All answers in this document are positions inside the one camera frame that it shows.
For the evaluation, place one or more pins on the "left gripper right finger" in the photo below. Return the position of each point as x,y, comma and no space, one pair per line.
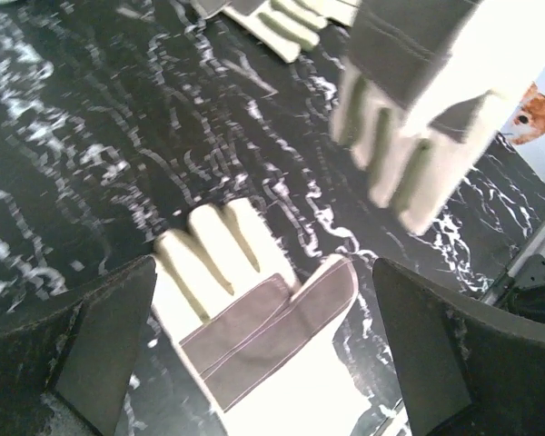
464,367

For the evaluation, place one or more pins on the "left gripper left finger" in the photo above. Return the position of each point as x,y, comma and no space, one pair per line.
78,348

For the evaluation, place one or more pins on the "grey palm work glove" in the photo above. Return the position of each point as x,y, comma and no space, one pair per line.
257,340
287,27

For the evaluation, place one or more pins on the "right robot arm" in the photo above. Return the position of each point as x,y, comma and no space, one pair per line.
526,296

